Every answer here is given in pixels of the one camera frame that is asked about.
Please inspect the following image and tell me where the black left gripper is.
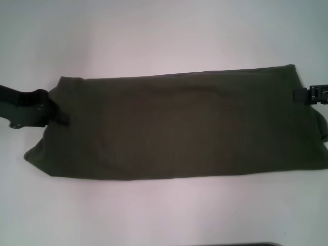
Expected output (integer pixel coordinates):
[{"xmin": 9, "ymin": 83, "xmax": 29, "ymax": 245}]
[{"xmin": 0, "ymin": 84, "xmax": 72, "ymax": 127}]

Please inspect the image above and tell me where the dark green t-shirt pink print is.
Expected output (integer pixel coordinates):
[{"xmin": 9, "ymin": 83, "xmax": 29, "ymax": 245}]
[{"xmin": 23, "ymin": 64, "xmax": 328, "ymax": 180}]

